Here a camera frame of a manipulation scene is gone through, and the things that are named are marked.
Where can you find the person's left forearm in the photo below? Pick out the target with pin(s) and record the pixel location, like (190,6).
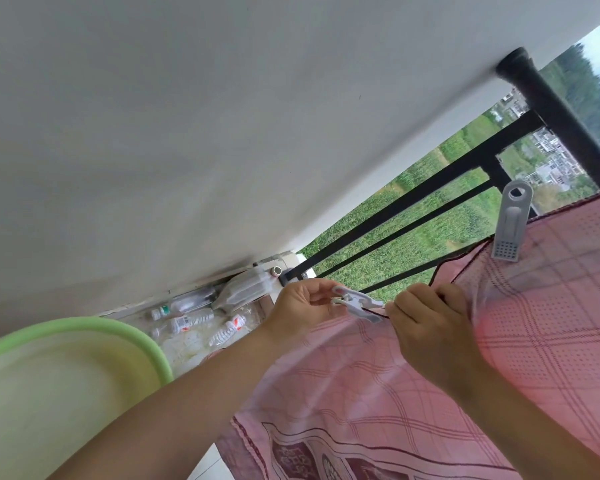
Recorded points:
(190,404)

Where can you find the grey plastic clothespin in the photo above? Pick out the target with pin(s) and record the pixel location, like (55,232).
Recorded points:
(511,224)

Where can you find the person's right fingers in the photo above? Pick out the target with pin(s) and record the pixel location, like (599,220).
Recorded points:
(412,300)

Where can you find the person's left hand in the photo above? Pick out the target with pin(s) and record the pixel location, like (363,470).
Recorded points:
(295,309)

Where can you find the person's right hand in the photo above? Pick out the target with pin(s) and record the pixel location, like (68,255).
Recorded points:
(432,334)

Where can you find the person's left thumb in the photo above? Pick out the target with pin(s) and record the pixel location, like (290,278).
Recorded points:
(329,308)

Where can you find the person's right forearm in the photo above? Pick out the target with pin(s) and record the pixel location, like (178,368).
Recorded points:
(520,429)

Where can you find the pink checked towel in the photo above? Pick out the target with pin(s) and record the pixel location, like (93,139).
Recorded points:
(360,394)

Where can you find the white plastic clothespin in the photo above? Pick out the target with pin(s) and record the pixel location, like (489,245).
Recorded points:
(357,300)

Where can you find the large clear plastic bottle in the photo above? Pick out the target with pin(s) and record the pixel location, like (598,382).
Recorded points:
(242,290)

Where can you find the green plastic basin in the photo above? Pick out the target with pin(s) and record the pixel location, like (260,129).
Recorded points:
(55,394)

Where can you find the black drain pipe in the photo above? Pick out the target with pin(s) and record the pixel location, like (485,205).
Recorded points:
(555,109)

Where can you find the red label plastic bottle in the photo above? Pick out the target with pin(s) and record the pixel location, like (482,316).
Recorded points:
(185,322)
(227,330)

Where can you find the black metal railing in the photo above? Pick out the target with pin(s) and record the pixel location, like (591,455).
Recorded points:
(430,182)

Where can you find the green label plastic bottle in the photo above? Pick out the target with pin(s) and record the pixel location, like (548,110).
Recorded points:
(187,302)

